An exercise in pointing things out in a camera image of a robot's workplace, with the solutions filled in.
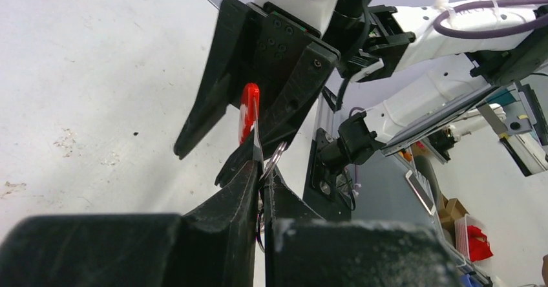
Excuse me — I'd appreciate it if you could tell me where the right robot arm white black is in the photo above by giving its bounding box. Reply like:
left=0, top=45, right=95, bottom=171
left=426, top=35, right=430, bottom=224
left=174, top=0, right=547, bottom=186

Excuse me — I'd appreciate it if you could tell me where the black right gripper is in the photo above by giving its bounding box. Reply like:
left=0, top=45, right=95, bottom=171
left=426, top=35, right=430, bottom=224
left=173, top=0, right=341, bottom=188

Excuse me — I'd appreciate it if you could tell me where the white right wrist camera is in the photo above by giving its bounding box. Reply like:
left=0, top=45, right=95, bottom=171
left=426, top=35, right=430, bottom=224
left=253, top=0, right=338, bottom=36

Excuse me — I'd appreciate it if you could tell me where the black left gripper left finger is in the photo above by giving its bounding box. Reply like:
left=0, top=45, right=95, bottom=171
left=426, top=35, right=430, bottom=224
left=1, top=161, right=260, bottom=286

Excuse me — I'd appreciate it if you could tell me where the metal key holder red handle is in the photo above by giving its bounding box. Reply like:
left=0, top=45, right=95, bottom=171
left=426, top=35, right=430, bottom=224
left=238, top=83, right=264, bottom=167

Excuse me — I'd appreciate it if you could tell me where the steel split ring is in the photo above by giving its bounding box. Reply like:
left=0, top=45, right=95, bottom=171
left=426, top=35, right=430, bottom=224
left=256, top=141, right=288, bottom=254

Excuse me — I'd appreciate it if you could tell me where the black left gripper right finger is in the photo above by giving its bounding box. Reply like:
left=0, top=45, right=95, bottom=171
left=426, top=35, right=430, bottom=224
left=264, top=170, right=461, bottom=286

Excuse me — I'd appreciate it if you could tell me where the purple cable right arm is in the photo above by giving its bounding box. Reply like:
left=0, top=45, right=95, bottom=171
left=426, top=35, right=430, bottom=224
left=432, top=0, right=548, bottom=40

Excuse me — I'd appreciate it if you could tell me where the red item in bin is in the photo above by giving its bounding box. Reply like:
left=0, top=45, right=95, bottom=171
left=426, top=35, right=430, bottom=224
left=467, top=225, right=494, bottom=262

